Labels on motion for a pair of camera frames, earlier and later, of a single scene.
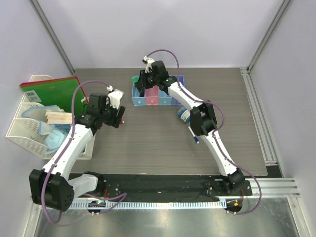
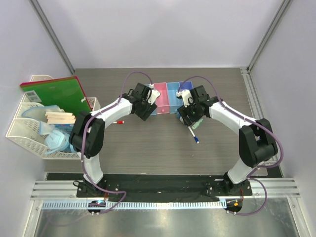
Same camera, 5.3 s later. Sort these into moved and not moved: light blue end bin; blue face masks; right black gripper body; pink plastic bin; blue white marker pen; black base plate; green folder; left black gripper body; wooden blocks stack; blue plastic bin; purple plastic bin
Moved: left black gripper body; light blue end bin; right black gripper body; purple plastic bin; blue plastic bin; pink plastic bin
Not moved: blue face masks; wooden blocks stack; blue white marker pen; green folder; black base plate
